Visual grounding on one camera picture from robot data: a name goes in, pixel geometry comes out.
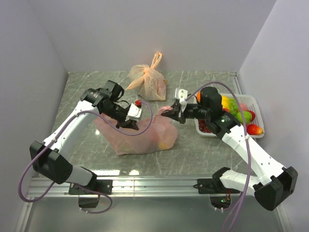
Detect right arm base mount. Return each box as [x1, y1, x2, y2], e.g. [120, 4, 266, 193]
[193, 178, 240, 210]

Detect orange fake orange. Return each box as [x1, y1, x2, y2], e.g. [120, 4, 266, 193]
[197, 91, 201, 102]

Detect tied beige plastic bag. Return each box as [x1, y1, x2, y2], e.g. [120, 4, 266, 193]
[126, 52, 167, 101]

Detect white plastic fruit basket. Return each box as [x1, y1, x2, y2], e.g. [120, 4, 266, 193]
[195, 93, 264, 138]

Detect dark red grape bunch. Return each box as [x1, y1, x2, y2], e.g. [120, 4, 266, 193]
[198, 119, 212, 133]

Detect yellow fake banana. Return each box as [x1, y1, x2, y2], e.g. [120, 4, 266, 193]
[221, 95, 230, 110]

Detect pink plastic bag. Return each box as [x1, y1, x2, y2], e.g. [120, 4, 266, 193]
[94, 106, 178, 155]

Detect red yellow fake pear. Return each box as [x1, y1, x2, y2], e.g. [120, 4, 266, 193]
[247, 124, 264, 136]

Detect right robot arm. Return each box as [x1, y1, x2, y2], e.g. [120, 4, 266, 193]
[162, 87, 298, 211]

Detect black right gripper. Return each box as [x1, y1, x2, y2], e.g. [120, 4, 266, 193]
[162, 101, 211, 124]

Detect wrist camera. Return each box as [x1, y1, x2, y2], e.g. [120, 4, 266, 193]
[172, 88, 188, 107]
[126, 100, 142, 121]

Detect pink fake peach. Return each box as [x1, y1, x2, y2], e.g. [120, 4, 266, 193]
[239, 103, 248, 111]

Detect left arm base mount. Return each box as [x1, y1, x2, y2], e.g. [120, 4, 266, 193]
[68, 179, 113, 209]

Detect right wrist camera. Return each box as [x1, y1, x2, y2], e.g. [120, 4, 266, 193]
[172, 88, 188, 107]

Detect green grape bunch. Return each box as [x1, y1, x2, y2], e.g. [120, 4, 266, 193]
[229, 98, 239, 116]

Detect green fake guava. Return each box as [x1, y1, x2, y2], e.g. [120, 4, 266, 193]
[236, 111, 252, 125]

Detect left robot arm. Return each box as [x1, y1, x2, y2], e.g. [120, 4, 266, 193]
[29, 80, 142, 194]

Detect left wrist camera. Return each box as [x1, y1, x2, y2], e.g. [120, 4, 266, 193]
[126, 100, 142, 121]

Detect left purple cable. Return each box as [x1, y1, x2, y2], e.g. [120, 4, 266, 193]
[18, 100, 153, 215]

